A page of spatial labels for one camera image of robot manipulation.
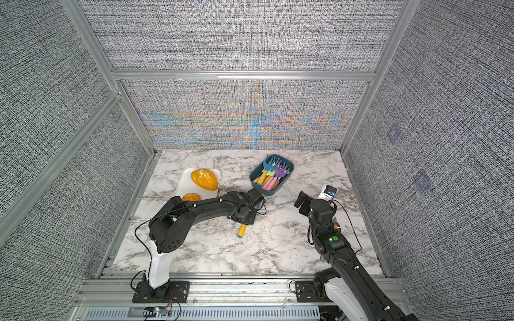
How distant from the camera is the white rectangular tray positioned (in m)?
1.02

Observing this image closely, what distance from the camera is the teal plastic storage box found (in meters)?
1.01

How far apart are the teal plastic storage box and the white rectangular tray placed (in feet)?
0.62
